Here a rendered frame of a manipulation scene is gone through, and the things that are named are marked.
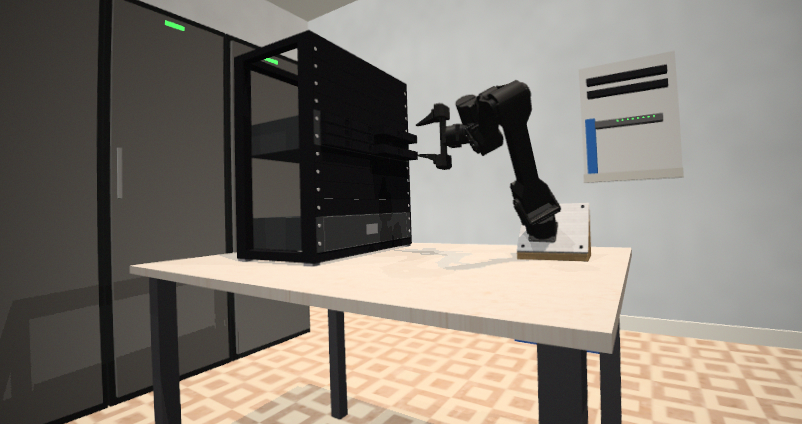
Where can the black server rack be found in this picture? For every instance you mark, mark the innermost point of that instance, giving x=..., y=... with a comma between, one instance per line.
x=338, y=220

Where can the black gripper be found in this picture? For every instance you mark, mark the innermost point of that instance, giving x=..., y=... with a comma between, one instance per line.
x=449, y=135

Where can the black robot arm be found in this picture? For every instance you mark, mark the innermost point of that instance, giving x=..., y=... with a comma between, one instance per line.
x=510, y=106

